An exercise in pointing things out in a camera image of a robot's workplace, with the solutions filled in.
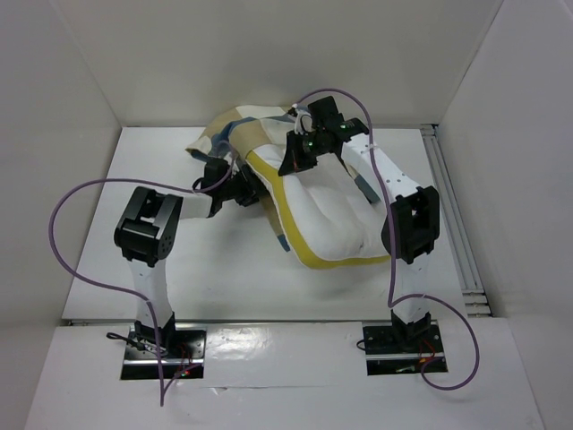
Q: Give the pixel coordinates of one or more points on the blue tan white pillowcase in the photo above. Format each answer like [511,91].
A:
[244,129]

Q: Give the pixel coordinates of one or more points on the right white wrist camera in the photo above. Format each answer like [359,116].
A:
[303,119]

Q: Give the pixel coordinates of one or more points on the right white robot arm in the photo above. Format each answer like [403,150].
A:
[412,223]

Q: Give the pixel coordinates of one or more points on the aluminium rail frame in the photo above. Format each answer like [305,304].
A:
[477,303]

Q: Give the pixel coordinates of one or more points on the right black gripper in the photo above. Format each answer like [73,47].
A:
[294,154]

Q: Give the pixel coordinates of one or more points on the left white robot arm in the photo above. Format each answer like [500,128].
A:
[146,233]

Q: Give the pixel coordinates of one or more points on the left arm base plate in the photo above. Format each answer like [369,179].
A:
[184,355]

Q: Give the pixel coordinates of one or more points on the white pillow yellow trim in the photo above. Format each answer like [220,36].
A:
[325,218]

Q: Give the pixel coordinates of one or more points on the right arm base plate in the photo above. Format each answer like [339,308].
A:
[386,355]

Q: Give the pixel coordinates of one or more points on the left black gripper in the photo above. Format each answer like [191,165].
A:
[252,189]

